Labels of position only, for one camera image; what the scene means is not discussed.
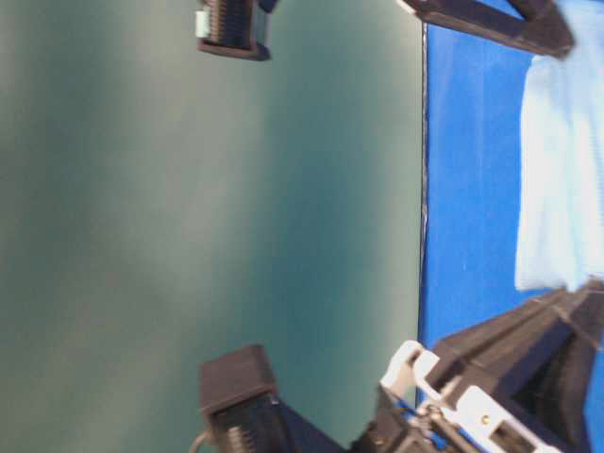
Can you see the light blue towel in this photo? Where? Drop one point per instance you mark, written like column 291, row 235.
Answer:
column 560, row 230

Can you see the blue table cloth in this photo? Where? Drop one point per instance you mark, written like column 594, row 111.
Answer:
column 475, row 90

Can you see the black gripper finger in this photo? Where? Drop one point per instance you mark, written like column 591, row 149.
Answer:
column 538, row 27

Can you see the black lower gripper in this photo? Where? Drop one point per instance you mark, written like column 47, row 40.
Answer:
column 539, row 356

